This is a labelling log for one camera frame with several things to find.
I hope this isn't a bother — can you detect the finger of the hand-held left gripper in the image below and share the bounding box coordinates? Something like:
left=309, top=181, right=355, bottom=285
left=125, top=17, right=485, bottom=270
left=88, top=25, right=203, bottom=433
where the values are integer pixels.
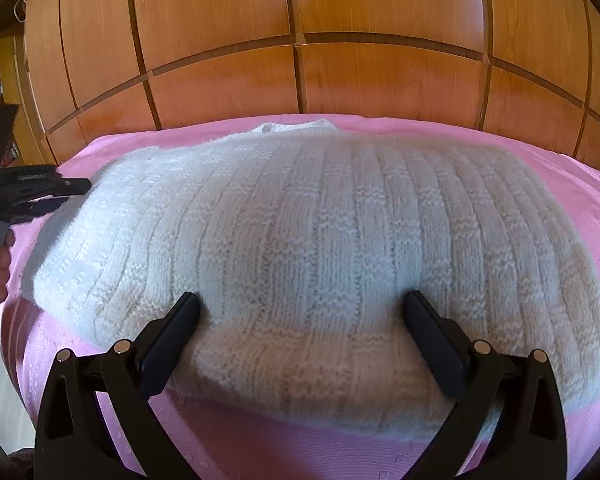
left=54, top=177, right=92, bottom=197
left=26, top=197, right=71, bottom=217

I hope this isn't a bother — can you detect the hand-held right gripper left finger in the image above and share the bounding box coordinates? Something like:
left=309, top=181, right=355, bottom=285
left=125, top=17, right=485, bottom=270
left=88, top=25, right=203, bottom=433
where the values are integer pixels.
left=34, top=291, right=202, bottom=480

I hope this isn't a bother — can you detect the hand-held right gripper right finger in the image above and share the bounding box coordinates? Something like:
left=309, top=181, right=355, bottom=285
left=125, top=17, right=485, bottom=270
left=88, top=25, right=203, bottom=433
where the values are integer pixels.
left=402, top=290, right=567, bottom=480

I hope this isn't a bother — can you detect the white knitted sweater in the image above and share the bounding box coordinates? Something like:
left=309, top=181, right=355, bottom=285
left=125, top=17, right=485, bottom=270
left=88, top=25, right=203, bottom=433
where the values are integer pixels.
left=21, top=117, right=600, bottom=441

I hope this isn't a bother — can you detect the pink blanket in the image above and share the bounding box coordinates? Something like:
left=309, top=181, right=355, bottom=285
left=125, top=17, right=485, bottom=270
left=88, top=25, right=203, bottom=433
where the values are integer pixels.
left=0, top=112, right=600, bottom=480

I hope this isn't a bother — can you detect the wooden wardrobe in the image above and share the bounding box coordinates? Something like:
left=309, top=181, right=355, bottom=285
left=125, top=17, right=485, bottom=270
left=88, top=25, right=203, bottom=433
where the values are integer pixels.
left=15, top=0, right=600, bottom=173

